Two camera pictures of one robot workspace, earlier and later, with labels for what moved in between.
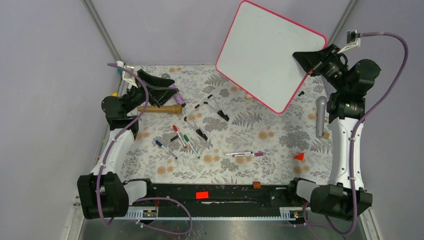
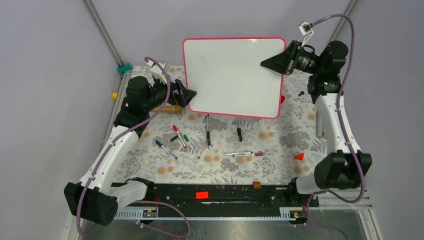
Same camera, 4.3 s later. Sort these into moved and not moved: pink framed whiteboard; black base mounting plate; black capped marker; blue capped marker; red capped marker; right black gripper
Moved: pink framed whiteboard; right black gripper
Not moved: blue capped marker; black capped marker; red capped marker; black base mounting plate
